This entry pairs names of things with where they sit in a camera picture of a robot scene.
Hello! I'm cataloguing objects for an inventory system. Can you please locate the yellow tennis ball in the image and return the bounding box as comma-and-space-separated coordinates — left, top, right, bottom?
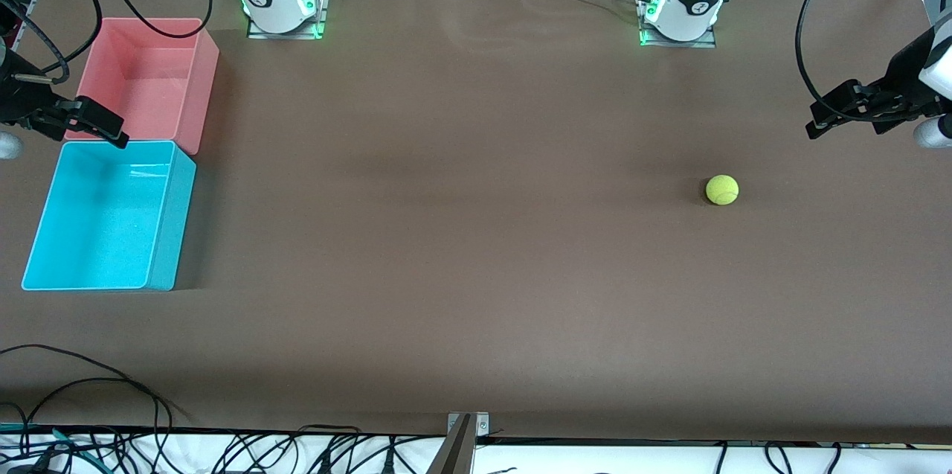
705, 174, 740, 206

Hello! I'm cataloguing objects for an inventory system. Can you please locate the pink plastic bin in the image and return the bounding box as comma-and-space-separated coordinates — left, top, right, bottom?
64, 17, 220, 156

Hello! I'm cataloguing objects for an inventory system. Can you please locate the blue plastic bin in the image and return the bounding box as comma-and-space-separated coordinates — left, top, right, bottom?
21, 140, 198, 292

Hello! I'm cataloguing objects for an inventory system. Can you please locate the dark metal pole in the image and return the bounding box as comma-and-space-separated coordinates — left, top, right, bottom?
425, 414, 477, 474

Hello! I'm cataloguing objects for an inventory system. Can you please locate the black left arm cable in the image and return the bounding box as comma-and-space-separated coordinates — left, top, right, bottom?
794, 0, 886, 121

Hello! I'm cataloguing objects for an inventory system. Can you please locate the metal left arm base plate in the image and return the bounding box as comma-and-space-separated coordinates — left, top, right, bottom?
638, 0, 717, 48

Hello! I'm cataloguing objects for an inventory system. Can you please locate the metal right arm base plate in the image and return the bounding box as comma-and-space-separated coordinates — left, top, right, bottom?
247, 0, 329, 39

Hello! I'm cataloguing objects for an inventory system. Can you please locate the long black loose cable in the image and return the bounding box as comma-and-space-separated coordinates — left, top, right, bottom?
0, 344, 190, 474

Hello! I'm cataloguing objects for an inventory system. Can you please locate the teal cable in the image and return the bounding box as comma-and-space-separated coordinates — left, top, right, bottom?
0, 422, 101, 460

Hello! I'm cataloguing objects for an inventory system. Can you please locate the metal table edge bracket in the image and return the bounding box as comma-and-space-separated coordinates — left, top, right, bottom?
448, 412, 490, 436

